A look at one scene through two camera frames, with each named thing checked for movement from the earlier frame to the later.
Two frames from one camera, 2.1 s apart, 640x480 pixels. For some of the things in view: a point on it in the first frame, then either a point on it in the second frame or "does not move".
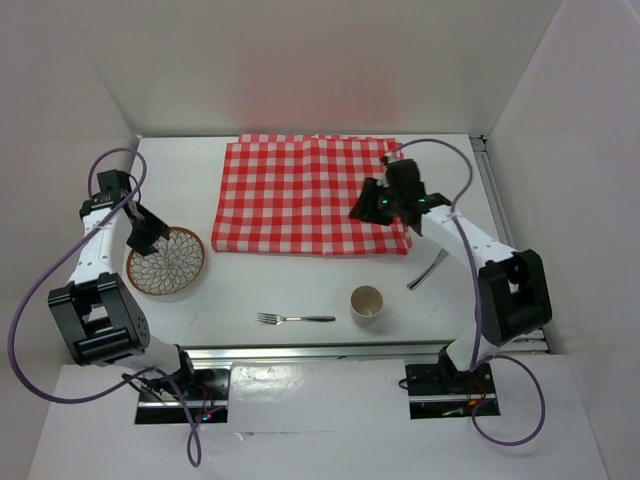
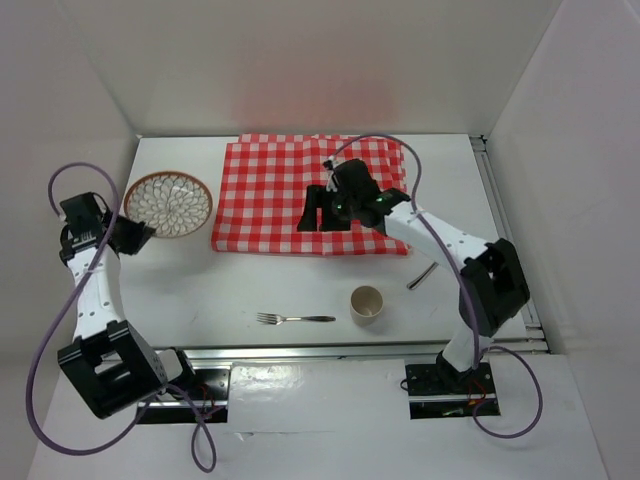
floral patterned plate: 173,268 → 172,203
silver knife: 424,275 does not move
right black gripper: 364,207 → 314,199
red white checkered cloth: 294,193 does not move
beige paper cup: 366,304 does not move
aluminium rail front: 422,351 does not move
